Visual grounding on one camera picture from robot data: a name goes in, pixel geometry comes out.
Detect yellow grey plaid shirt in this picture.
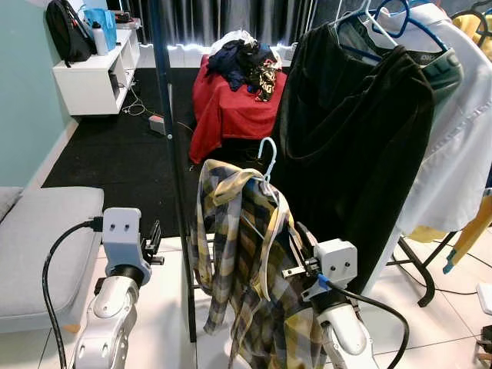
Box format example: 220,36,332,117
192,159,331,369

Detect white clothes hanger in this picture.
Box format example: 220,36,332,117
256,137,279,193
334,0,401,48

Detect blue clothes hanger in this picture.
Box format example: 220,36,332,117
365,0,450,55

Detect grey power adapter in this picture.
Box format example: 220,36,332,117
148,114,170,136

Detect black hanging garment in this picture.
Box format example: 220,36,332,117
273,22,435,297

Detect grey cushion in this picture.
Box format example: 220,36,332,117
0,186,24,224

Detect red cloth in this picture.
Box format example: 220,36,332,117
188,54,289,165

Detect white low shelf cabinet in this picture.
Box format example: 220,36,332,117
52,27,141,116

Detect white shirt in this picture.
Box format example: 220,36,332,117
361,4,492,297

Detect dark clothes pile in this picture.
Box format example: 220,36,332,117
206,38,281,101

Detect white bottle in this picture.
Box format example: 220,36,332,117
92,23,107,56

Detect green shorts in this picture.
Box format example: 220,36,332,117
338,15,464,105

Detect black backpack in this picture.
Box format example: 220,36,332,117
46,0,97,66

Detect light blue bag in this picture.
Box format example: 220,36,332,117
83,6,118,51

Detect dark pleated curtain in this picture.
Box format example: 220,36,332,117
108,0,492,47

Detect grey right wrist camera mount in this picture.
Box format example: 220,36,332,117
301,238,359,301

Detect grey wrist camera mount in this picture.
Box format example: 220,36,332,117
101,208,147,266
301,238,359,301

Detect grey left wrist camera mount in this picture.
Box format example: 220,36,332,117
101,208,147,266

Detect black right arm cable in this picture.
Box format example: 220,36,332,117
319,277,411,369

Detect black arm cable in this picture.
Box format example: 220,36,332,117
42,218,105,369
319,277,411,369

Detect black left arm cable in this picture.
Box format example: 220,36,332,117
42,218,105,369

